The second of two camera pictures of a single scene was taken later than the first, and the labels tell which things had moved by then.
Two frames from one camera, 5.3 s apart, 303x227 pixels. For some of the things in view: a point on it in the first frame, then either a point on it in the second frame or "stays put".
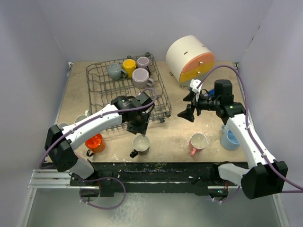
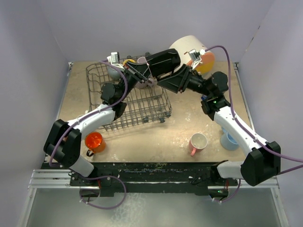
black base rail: [155, 178] stays put
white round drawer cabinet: [190, 59] stays put
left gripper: [142, 128] → [140, 72]
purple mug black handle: [143, 62] stays put
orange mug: [95, 143] stays put
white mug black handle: [141, 146] → [163, 62]
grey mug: [115, 72] stays put
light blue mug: [228, 140] stays put
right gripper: [188, 113] → [179, 81]
